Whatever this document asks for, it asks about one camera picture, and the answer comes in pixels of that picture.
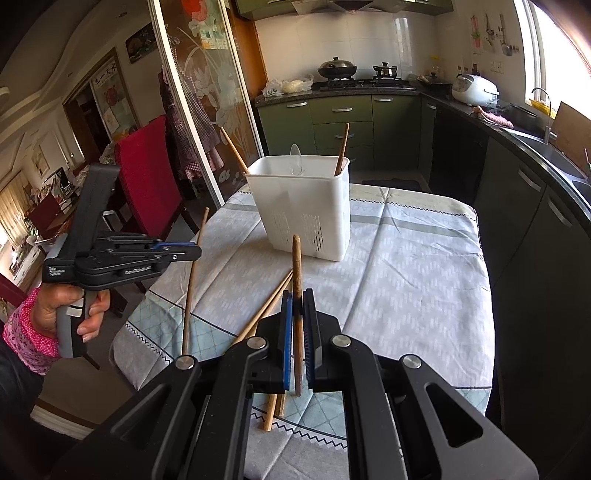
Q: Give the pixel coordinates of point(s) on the patterned grey tablecloth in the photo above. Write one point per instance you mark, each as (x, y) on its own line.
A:
(413, 281)

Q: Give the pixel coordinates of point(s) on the white plastic utensil holder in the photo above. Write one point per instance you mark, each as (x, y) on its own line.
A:
(314, 206)

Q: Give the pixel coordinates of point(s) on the clear plastic spoon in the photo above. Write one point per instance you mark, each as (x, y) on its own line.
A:
(297, 166)

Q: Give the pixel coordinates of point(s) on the wooden chopstick three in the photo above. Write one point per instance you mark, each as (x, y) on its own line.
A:
(189, 291)

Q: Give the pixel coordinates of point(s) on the small black pot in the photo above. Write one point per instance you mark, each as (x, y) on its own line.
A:
(386, 71)

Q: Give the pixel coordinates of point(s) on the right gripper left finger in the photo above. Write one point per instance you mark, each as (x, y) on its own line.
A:
(286, 324)

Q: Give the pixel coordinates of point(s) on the glass sliding door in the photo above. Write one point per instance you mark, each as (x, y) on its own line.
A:
(202, 69)

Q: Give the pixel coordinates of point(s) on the wooden chopstick five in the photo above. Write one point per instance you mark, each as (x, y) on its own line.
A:
(250, 328)

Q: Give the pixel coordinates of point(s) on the wooden chopstick six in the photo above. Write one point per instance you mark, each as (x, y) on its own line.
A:
(272, 398)

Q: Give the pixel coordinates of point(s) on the wooden chopstick two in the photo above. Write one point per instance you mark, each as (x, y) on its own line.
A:
(342, 150)

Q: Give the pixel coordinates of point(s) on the kitchen sink faucet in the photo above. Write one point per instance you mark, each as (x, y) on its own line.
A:
(546, 108)

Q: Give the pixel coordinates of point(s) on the pink cloth on counter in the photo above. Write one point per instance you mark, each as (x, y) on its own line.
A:
(491, 118)

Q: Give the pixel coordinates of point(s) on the wooden chopstick seven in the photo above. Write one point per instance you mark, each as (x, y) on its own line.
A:
(281, 402)

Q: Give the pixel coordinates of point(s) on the red chair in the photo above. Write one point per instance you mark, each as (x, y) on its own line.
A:
(148, 182)

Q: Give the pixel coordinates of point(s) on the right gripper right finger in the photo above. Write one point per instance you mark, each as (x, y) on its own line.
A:
(312, 338)

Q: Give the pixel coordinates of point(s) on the green kitchen cabinets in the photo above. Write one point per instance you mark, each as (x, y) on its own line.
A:
(383, 131)

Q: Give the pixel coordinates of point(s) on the black wok with lid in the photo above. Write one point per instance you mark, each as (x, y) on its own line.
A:
(337, 69)

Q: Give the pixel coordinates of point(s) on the plastic bag on counter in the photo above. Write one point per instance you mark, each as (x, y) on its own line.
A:
(277, 88)

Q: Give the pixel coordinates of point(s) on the gas stove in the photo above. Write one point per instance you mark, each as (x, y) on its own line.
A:
(365, 84)

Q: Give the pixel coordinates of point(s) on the pink floral sleeve forearm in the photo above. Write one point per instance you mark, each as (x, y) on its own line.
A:
(36, 351)

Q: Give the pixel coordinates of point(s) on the white rice cooker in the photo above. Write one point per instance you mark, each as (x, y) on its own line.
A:
(474, 90)

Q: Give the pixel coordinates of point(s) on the black pan on counter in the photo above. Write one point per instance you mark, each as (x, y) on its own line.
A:
(435, 85)

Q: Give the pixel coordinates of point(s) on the wooden chopstick four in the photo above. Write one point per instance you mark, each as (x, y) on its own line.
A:
(298, 290)

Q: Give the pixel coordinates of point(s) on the person left hand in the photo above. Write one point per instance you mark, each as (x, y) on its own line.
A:
(53, 298)

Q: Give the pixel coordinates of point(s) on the cardboard sheet by sink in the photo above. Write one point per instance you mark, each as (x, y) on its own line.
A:
(571, 134)

